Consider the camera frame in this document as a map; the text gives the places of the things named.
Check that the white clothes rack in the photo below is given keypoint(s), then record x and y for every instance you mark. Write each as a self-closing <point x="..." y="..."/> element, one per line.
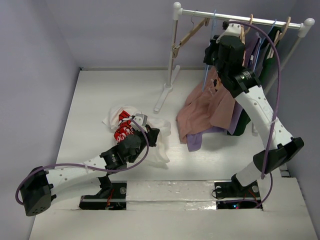
<point x="303" y="29"/>

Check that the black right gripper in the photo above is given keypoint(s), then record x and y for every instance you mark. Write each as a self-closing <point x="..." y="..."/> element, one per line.
<point x="208" y="55"/>

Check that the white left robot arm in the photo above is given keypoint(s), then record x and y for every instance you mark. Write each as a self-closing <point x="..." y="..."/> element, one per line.
<point x="47" y="185"/>

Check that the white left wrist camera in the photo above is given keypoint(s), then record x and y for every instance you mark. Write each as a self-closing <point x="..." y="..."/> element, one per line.
<point x="139" y="121"/>

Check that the white red printed t-shirt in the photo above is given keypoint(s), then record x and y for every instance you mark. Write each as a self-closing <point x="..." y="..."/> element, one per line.
<point x="119" y="123"/>

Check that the wooden hanger under pink shirt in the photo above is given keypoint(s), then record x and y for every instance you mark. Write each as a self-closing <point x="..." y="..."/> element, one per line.
<point x="244" y="30"/>

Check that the dark green t-shirt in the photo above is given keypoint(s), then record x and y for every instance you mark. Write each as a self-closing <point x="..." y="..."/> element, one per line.
<point x="255" y="58"/>

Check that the wooden hanger under green shirt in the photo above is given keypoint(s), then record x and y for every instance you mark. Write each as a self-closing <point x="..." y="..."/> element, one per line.
<point x="279" y="36"/>

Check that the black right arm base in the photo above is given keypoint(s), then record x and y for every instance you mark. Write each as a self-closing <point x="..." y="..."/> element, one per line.
<point x="232" y="195"/>

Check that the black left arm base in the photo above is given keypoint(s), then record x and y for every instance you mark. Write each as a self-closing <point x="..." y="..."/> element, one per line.
<point x="112" y="196"/>

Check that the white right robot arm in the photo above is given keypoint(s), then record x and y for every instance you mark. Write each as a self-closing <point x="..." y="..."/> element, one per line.
<point x="279" y="145"/>

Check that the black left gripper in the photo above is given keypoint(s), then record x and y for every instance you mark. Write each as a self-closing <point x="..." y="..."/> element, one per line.
<point x="153" y="132"/>

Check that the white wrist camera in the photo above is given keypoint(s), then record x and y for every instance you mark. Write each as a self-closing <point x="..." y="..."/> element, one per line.
<point x="139" y="121"/>
<point x="233" y="30"/>

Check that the pink t-shirt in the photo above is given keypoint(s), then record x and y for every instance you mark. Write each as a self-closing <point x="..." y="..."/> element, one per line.
<point x="205" y="112"/>

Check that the wooden clip hanger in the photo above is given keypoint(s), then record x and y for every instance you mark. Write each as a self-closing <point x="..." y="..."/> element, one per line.
<point x="175" y="47"/>

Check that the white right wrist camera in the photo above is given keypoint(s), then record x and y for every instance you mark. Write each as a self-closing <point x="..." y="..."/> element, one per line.
<point x="233" y="30"/>

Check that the light blue wire hanger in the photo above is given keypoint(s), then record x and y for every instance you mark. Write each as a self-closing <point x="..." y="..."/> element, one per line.
<point x="212" y="33"/>

